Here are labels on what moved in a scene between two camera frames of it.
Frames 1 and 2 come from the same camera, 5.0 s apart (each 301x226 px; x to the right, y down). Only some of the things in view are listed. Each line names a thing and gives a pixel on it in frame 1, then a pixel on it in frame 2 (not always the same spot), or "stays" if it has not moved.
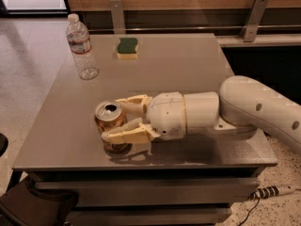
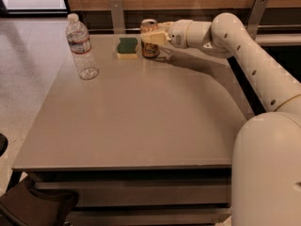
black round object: (4, 144) stays
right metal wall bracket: (254, 17) stays
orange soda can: (108, 115) to (150, 49)
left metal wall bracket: (118, 16) stays
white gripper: (166, 113) to (178, 32)
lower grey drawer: (149, 216) stays
